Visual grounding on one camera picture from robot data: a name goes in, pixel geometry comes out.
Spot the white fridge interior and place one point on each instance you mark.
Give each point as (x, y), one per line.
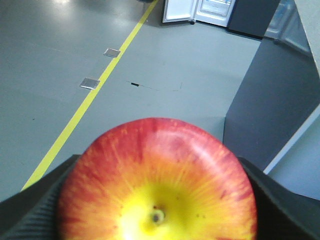
(216, 12)

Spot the red yellow apple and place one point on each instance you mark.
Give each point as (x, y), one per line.
(157, 179)

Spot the dark grey island panel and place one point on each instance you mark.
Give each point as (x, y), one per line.
(279, 91)

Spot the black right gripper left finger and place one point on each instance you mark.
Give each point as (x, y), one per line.
(31, 213)

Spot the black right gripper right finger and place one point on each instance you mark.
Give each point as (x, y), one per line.
(281, 213)

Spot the open fridge door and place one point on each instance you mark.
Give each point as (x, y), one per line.
(179, 10)

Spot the steel floor socket plate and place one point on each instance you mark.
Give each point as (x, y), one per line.
(89, 83)
(113, 53)

